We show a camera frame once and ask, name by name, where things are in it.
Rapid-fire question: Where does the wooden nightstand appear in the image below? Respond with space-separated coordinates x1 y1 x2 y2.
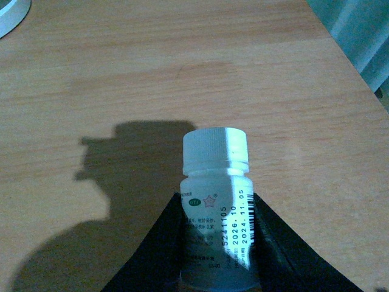
1 1 388 291

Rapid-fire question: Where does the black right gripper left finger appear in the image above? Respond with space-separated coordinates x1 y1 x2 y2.
102 193 184 291

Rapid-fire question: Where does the white slatted air purifier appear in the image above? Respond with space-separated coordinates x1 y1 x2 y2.
0 0 32 38

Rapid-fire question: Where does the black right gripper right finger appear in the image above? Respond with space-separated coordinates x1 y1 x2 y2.
253 194 361 291

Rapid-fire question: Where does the white medicine bottle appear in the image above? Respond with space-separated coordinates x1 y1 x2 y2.
180 127 259 291

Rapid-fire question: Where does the grey-blue curtain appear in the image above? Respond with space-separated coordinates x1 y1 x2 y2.
308 0 388 99

